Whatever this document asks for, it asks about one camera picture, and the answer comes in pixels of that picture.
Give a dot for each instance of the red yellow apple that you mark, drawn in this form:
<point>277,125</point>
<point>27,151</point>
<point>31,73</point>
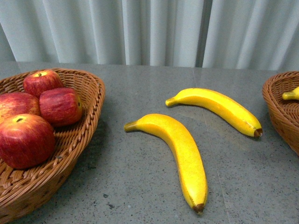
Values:
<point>26,140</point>

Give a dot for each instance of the near yellow banana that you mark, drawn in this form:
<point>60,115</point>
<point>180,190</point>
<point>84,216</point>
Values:
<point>191,170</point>

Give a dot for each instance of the far yellow banana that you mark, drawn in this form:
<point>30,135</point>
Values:
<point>232,112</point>

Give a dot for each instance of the red apple lying sideways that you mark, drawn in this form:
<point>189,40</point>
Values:
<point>61,106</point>

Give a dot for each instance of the far red apple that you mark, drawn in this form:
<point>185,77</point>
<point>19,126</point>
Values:
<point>43,80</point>

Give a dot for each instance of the white pleated curtain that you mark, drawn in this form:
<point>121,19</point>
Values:
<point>230,34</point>

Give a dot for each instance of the right brown wicker basket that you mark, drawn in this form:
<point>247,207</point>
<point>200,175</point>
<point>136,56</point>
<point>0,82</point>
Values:
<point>284,114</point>

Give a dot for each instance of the brown wicker basket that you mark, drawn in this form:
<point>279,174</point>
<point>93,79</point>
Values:
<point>284,114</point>
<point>23,191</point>

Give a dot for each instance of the near red apple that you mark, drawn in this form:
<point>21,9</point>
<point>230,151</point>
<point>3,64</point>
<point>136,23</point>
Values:
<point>15,103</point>

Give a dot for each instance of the yellow banana in basket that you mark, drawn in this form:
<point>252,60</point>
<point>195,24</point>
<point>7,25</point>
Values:
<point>291,95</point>

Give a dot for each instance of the left brown wicker basket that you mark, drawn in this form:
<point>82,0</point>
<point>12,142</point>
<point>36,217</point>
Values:
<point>23,191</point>

